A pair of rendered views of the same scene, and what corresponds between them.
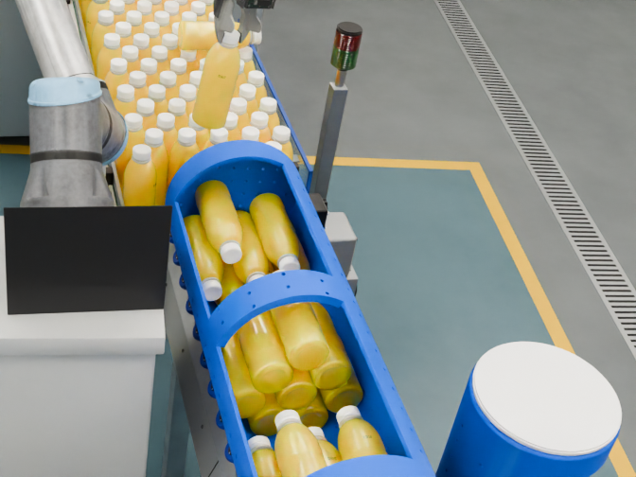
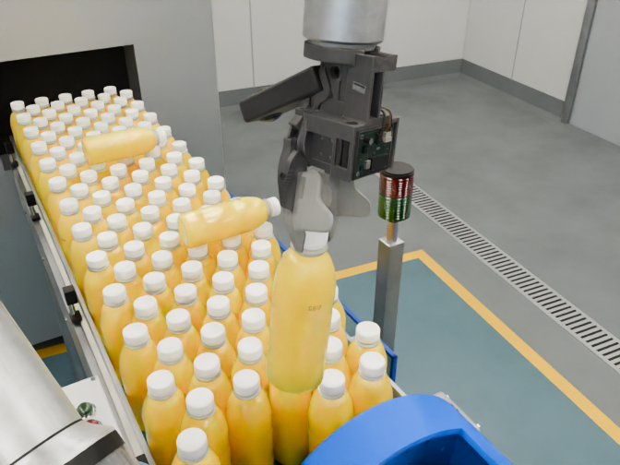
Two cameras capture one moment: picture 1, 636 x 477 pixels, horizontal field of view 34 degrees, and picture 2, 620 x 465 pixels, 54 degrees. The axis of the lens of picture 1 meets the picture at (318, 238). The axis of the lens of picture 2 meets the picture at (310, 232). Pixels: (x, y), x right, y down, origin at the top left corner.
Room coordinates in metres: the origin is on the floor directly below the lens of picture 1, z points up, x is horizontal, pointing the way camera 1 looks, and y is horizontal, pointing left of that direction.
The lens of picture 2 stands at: (1.26, 0.32, 1.75)
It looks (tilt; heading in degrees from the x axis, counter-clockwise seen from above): 31 degrees down; 352
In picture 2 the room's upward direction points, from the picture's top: straight up
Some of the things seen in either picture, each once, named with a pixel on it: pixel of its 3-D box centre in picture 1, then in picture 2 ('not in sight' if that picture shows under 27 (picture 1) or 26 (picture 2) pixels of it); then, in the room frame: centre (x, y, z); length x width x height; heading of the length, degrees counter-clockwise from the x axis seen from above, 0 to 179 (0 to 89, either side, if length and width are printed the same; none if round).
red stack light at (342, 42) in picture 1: (347, 38); (396, 182); (2.26, 0.02, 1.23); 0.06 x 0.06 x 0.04
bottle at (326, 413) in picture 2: not in sight; (330, 428); (1.90, 0.20, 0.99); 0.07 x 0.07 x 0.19
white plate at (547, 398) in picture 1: (546, 396); not in sight; (1.38, -0.47, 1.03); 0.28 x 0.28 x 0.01
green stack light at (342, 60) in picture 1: (344, 55); (394, 202); (2.26, 0.02, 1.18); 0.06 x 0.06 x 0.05
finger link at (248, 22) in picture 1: (252, 24); (347, 203); (1.82, 0.21, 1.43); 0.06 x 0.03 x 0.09; 40
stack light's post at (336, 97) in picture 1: (306, 256); (375, 428); (2.26, 0.02, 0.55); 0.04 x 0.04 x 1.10; 23
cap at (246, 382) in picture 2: (186, 135); (246, 382); (1.91, 0.33, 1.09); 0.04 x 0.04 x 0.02
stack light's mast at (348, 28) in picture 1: (344, 57); (394, 205); (2.26, 0.02, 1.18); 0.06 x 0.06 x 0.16
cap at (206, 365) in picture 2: (166, 120); (207, 365); (1.96, 0.39, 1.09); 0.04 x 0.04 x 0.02
